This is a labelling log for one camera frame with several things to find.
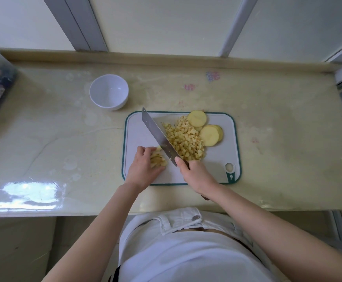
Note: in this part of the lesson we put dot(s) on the person's left hand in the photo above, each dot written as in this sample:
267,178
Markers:
140,170

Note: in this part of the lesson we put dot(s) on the person's right hand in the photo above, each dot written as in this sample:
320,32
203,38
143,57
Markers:
199,177

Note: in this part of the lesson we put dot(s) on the person's right thumb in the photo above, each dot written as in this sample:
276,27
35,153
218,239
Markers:
181,164

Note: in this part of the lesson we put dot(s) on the person's left thumb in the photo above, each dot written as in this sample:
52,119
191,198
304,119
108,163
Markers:
158,170

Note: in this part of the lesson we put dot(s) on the bundle of potato strips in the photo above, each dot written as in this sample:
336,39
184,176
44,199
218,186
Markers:
159,157

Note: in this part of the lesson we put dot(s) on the steel kitchen knife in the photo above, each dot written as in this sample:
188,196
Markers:
157,135

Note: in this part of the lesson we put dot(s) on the person's left forearm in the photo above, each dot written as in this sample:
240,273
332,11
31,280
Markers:
100,232

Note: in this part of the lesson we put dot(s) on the person's right forearm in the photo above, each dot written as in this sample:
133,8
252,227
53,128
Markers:
271,232

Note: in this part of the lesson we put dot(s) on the pile of diced potato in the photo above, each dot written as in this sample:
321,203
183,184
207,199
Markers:
185,142

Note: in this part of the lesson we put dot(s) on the white green-edged cutting board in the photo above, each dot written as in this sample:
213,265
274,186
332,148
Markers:
218,161

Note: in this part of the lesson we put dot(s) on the stack of thick potato slices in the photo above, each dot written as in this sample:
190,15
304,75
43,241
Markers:
210,135

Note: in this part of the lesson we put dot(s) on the round potato slice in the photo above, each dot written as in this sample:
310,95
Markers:
196,118

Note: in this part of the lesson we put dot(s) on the white trousers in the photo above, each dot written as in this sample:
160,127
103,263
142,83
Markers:
177,221

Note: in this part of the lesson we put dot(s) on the white shirt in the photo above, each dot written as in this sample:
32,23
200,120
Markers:
188,255

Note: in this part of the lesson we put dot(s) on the white bowl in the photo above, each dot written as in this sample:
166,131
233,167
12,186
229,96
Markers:
109,91

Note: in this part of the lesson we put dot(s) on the grey window mullion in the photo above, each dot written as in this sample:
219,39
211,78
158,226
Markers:
237,26
77,23

